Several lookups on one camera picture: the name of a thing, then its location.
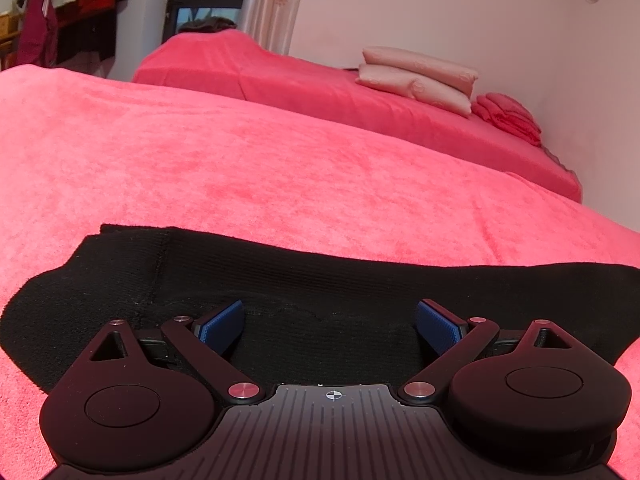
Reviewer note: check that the pink sheet covered bed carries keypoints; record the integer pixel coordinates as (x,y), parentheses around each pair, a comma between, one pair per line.
(300,90)

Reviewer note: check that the folded red blanket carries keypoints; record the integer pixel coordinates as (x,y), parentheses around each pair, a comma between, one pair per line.
(507,117)

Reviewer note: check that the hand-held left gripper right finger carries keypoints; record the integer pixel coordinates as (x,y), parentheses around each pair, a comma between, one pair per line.
(440,327)

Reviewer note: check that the dark cloth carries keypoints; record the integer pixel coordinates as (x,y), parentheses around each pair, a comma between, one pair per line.
(207,25)

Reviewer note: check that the peach pillow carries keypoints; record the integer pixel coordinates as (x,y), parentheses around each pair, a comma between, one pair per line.
(425,65)
(415,90)

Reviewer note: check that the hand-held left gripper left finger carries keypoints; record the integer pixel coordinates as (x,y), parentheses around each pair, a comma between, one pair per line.
(220,326)

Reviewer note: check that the rack of hanging clothes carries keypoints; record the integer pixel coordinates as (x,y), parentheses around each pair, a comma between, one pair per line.
(65,5)

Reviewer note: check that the patterned pink curtain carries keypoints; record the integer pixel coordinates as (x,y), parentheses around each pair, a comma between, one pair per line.
(272,5)

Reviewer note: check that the black sock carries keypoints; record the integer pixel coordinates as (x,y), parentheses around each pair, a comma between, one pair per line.
(325,285)

